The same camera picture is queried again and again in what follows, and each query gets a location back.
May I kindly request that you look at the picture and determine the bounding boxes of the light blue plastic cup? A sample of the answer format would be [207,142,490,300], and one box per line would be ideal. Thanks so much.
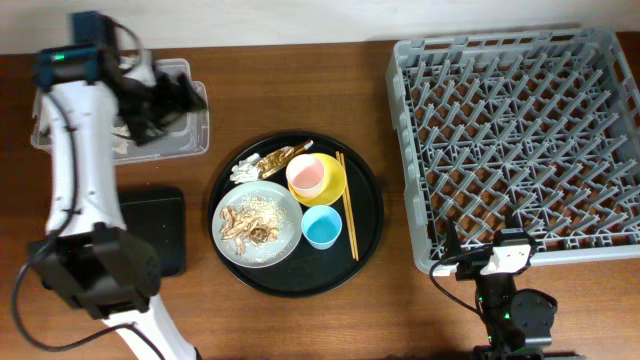
[301,205,342,250]

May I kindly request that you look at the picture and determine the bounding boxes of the yellow plastic bowl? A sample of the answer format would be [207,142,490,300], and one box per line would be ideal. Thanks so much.
[288,153,346,207]

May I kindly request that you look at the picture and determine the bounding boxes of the gold foil wrapper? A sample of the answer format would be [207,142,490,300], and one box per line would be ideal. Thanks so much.
[256,139,313,180]

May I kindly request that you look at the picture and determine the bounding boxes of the pink plastic cup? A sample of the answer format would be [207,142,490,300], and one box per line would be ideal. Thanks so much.
[285,154,325,198]

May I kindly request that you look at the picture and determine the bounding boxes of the white tissue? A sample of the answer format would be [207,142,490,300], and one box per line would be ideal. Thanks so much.
[229,153,261,184]

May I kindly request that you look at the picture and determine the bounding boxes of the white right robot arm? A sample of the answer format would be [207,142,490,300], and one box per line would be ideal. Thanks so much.
[429,217,581,360]

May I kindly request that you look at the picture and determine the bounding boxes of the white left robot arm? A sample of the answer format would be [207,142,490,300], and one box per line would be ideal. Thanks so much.
[25,11,207,359]

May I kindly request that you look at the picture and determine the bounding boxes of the clear plastic waste bin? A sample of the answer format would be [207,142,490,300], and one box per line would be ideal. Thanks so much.
[30,58,210,165]

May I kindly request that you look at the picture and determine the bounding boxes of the grey plastic dishwasher rack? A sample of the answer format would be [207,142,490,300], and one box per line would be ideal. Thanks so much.
[386,29,639,273]

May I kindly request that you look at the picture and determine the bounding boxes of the black rectangular bin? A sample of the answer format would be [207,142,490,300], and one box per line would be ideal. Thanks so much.
[118,187,186,277]

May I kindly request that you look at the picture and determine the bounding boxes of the food scraps on plate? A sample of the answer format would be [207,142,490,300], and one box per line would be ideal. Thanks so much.
[219,196,287,256]

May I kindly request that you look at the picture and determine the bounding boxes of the grey plate with food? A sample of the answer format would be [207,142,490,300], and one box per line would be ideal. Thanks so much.
[211,181,303,269]

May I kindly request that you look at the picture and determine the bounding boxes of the round black serving tray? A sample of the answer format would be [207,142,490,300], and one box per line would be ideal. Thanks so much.
[207,131,384,298]

